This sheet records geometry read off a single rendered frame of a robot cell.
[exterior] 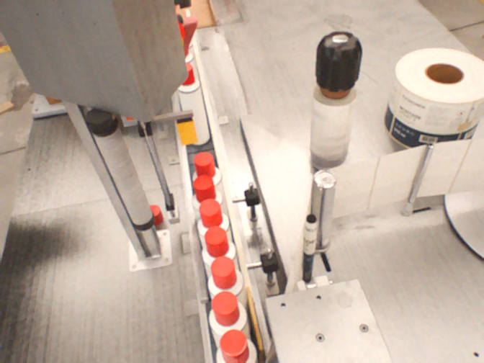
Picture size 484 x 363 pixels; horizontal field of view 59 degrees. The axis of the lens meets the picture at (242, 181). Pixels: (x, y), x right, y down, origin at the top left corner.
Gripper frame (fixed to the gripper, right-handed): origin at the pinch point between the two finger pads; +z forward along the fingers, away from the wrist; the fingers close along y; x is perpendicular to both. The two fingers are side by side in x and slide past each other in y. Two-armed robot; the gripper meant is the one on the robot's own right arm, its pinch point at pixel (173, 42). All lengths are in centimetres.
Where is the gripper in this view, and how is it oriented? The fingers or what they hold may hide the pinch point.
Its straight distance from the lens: 77.1
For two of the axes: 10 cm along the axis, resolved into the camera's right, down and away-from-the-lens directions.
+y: -3.3, -7.0, 6.4
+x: -9.4, 2.9, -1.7
